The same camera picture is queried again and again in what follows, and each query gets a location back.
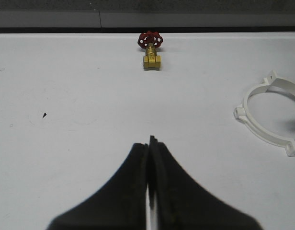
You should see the white half pipe clamp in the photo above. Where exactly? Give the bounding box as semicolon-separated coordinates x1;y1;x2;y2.
264;77;295;97
234;70;295;157

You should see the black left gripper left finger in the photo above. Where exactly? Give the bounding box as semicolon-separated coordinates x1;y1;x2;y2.
48;143;148;230

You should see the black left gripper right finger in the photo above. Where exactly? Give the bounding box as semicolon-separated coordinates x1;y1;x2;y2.
147;136;261;230

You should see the brass valve red handwheel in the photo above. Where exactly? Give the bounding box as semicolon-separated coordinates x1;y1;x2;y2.
137;31;163;69

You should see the grey stone ledge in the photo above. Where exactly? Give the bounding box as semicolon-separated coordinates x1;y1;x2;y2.
0;0;295;28

